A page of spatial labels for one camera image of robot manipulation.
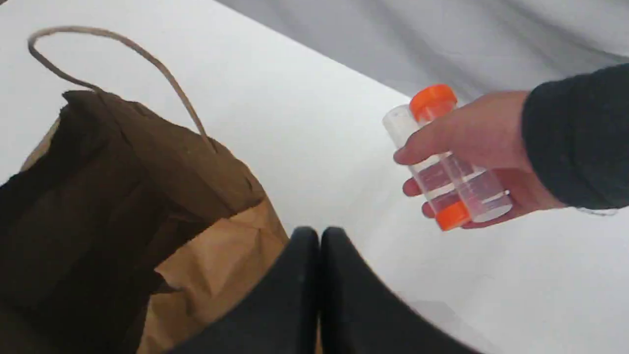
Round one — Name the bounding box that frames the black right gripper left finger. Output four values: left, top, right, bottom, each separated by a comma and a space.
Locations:
172, 227, 320, 354

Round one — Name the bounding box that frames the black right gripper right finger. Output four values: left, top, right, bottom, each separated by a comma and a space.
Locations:
320, 227, 476, 354

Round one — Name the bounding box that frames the clear tube orange cap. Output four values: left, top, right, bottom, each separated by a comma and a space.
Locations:
382, 105, 471, 231
409, 84, 513, 223

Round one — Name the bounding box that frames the brown paper bag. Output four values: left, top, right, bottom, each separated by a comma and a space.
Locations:
1, 26, 289, 354

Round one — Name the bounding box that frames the dark sleeved forearm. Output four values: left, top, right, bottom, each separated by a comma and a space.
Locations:
521, 63, 629, 210

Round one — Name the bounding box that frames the person's bare hand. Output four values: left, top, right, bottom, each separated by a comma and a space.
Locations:
394, 90, 566, 230

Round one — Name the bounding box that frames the white backdrop cloth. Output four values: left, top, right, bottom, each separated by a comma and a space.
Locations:
223, 0, 629, 100

